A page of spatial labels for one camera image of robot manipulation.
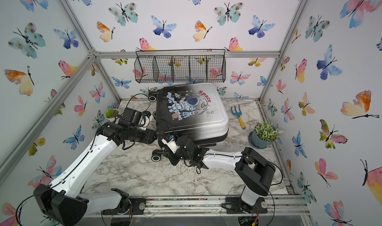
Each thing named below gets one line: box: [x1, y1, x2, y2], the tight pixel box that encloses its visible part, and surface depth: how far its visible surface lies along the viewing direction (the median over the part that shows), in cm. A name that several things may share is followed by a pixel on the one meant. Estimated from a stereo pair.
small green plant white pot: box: [104, 108, 120, 121], surface depth 102 cm
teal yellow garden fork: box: [230, 104, 246, 130], surface depth 113 cm
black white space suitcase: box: [148, 83, 230, 149], surface depth 82 cm
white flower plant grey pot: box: [248, 120, 284, 149], surface depth 86 cm
